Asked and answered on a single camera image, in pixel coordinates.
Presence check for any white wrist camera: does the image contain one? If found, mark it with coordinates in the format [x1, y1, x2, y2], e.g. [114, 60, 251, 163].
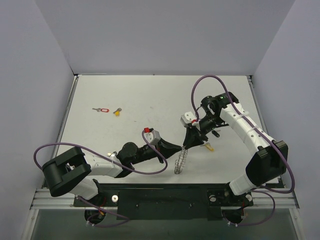
[143, 127, 161, 146]
[180, 111, 199, 128]

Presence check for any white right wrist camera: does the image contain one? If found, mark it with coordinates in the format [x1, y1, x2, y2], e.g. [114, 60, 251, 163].
[180, 111, 199, 128]

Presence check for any key with long yellow tag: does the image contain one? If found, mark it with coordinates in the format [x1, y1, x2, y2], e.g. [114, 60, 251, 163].
[203, 142, 215, 152]

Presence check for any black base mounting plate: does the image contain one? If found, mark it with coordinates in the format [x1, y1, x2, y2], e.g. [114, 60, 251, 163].
[74, 183, 253, 221]

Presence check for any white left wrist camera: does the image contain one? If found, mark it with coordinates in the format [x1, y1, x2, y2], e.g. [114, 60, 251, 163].
[143, 127, 161, 146]

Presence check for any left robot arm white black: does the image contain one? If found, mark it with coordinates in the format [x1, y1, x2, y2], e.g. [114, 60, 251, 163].
[41, 139, 182, 206]

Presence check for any metal disc with keyrings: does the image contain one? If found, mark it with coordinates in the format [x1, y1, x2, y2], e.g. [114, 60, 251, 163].
[174, 146, 188, 175]

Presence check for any key with yellow round tag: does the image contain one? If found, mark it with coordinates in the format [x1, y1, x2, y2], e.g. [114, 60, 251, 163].
[113, 107, 122, 117]

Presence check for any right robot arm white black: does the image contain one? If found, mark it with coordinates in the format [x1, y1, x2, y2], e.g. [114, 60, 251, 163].
[180, 92, 289, 205]

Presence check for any key with red tag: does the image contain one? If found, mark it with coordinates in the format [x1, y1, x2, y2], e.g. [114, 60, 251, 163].
[92, 108, 110, 113]

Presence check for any key with black tag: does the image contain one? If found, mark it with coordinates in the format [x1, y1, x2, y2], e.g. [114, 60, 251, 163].
[211, 130, 220, 138]

